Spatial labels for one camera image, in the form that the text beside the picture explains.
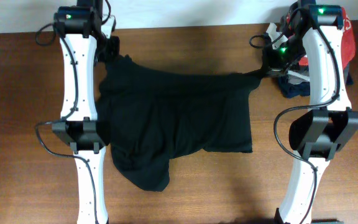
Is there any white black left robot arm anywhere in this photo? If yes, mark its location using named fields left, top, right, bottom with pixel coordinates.
left=52, top=1, right=116, bottom=223

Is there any black t-shirt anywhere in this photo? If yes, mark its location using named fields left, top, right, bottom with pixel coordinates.
left=96, top=56, right=264, bottom=192

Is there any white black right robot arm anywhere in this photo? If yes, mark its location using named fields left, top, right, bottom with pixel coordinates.
left=262, top=1, right=358, bottom=223

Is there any dark navy folded garment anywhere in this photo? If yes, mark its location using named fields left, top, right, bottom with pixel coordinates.
left=276, top=77, right=310, bottom=98

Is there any red printed t-shirt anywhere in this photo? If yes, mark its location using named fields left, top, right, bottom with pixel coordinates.
left=282, top=7, right=356, bottom=69

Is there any grey folded garment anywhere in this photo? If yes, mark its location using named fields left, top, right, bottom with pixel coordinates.
left=287, top=70, right=310, bottom=85

